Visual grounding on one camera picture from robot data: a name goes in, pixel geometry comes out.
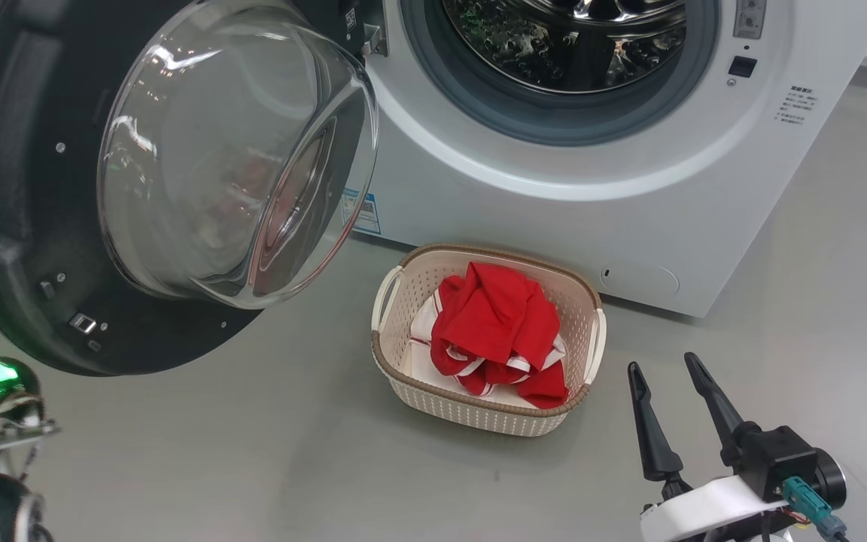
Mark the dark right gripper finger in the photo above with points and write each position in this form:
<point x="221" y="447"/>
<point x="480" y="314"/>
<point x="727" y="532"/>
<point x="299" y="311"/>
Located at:
<point x="716" y="406"/>
<point x="652" y="429"/>

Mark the red and white garment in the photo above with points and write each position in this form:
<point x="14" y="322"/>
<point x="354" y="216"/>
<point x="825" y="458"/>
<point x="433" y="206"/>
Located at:
<point x="546" y="388"/>

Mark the black glass washing machine door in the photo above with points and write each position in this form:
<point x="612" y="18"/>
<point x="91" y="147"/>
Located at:
<point x="19" y="188"/>

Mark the blue energy label sticker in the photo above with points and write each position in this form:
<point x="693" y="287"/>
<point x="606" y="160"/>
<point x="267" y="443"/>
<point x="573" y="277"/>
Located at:
<point x="364" y="214"/>

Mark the cream perforated laundry basket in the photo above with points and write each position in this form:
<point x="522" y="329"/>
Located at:
<point x="479" y="418"/>

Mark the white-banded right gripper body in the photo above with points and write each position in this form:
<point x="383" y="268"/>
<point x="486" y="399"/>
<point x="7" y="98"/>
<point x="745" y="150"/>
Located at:
<point x="712" y="512"/>

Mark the white front-load washing machine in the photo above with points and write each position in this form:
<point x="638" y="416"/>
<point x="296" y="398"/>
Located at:
<point x="554" y="211"/>

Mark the small red and white cloth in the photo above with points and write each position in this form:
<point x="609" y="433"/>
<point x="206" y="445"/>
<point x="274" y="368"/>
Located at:
<point x="494" y="316"/>

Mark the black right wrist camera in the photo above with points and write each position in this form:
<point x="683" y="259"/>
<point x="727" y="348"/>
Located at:
<point x="780" y="455"/>

